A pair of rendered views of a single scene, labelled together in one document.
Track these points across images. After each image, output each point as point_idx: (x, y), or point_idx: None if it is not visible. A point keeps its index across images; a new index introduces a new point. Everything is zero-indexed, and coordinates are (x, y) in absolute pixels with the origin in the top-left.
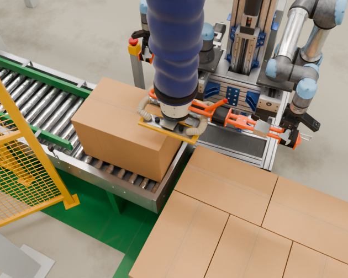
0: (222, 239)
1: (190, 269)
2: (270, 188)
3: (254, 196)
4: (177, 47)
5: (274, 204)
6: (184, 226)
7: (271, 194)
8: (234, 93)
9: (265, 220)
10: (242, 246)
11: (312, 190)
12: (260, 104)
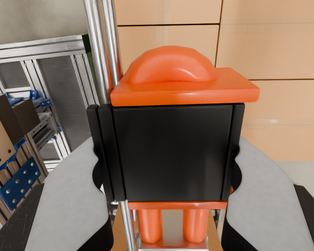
0: (258, 76)
1: (313, 100)
2: (140, 31)
3: None
4: None
5: (169, 14)
6: (252, 130)
7: (151, 26)
8: (14, 187)
9: (206, 19)
10: (263, 42)
11: None
12: (3, 154)
